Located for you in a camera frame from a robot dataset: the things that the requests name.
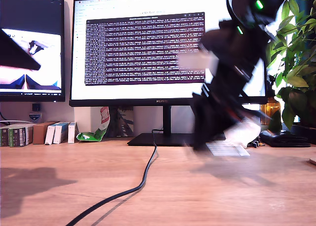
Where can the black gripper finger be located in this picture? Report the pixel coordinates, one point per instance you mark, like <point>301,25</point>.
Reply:
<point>207,120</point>
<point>14,53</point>

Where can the metallic silver laser pointer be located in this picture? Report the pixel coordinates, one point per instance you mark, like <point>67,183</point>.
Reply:
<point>227,149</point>

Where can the crumpled white plastic bag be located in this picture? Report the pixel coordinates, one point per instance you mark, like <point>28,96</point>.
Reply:
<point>243,133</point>

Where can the smaller black computer monitor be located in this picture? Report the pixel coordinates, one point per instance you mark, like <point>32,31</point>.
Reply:
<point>32,13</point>

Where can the bunch of keys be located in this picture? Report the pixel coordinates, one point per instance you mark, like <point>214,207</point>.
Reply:
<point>256,144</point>

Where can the small black cube device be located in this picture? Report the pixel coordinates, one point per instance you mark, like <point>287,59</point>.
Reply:
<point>36,107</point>

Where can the amber pump bottle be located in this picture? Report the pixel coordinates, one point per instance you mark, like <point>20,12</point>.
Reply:
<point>269,110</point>

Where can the large black computer monitor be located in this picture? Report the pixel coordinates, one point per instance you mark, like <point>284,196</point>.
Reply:
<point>148,92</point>

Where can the blue shield sticker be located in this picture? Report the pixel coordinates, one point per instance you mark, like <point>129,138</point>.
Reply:
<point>35,117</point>

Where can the black leather wallet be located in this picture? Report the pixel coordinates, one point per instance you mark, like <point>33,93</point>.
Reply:
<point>284,138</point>

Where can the brown cardboard box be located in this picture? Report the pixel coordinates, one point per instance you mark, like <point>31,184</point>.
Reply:
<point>40,132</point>

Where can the green and black box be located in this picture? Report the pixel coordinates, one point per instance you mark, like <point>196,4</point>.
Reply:
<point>4,137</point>
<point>21,136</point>

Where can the dark patterned package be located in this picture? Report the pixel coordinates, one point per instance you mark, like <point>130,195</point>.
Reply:
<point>123,122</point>

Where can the white box with blue top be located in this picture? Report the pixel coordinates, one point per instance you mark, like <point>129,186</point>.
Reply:
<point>58,133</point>
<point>71,132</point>
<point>50,134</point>

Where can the green leafy houseplant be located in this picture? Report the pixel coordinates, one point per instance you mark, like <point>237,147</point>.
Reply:
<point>296,75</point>

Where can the black rectangular plant pot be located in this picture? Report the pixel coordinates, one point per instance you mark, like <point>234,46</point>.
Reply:
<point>308,130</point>

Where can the green red white snack bag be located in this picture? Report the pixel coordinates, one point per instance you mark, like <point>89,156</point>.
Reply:
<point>90,136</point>

